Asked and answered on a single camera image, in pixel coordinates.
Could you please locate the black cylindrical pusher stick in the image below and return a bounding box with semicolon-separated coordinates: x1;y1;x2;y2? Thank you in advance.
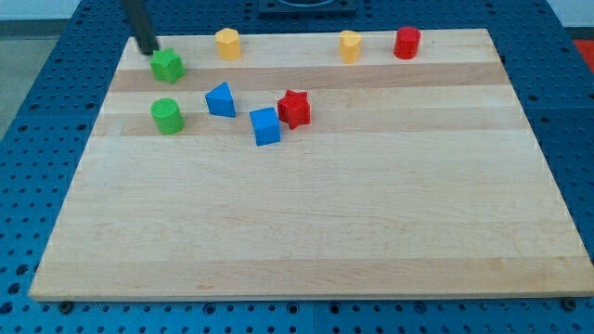
121;0;160;55

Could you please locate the green star block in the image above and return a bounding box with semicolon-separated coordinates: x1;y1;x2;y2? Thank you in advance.
150;47;186;84

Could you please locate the blue triangle block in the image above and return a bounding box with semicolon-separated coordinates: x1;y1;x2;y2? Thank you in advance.
205;82;236;118

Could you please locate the red star block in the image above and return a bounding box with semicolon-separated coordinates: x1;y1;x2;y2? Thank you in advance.
278;90;311;130

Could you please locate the yellow hexagon block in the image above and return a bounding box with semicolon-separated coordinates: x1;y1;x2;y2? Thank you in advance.
215;28;242;60

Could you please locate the green cylinder block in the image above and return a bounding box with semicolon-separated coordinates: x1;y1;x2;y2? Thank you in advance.
150;97;185;135

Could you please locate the blue cube block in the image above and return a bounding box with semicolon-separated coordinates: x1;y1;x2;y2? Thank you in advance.
250;108;281;146

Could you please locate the yellow heart block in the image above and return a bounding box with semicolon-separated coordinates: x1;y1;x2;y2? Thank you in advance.
339;31;362;64

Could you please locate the light wooden board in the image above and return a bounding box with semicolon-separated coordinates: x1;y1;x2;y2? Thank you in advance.
29;29;593;302

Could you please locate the red cylinder block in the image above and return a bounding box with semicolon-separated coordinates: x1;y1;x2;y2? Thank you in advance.
394;26;421;59

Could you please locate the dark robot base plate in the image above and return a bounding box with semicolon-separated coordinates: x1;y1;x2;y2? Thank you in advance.
254;0;357;16

